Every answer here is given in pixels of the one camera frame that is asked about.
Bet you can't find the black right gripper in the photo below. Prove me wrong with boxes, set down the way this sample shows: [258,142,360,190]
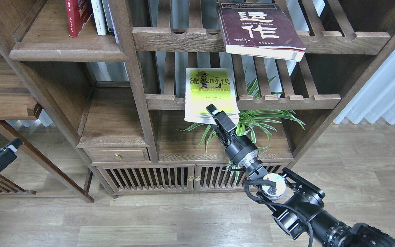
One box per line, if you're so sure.
[206,104,259,166]

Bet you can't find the yellow-green book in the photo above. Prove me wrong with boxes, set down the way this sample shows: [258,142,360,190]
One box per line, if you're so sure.
[184,68,239,125]

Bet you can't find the red book with photos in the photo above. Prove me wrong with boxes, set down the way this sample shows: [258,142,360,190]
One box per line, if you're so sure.
[65,0,93,38]

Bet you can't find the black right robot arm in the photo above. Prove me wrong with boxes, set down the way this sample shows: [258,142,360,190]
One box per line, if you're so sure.
[207,104,395,247]

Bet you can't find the green spider plant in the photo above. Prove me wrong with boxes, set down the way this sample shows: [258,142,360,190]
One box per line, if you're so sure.
[177,74,306,187]

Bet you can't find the maroon book white characters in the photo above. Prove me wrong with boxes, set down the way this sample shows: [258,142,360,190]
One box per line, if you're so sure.
[216,2,306,62]

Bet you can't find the dark wooden bookshelf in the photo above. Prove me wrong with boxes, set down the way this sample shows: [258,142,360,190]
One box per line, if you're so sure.
[0,0,395,196]

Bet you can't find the pale purple upright book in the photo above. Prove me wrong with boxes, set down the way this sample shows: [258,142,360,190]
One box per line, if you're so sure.
[108,3,119,44]

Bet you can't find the dark upright book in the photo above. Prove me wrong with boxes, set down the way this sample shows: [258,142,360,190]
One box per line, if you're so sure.
[102,0,115,36]

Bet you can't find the white upright book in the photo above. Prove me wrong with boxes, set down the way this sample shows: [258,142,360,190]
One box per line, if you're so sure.
[91,0,108,36]

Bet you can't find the white curtain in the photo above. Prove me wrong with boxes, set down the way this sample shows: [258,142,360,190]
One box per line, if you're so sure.
[334,50,395,125]

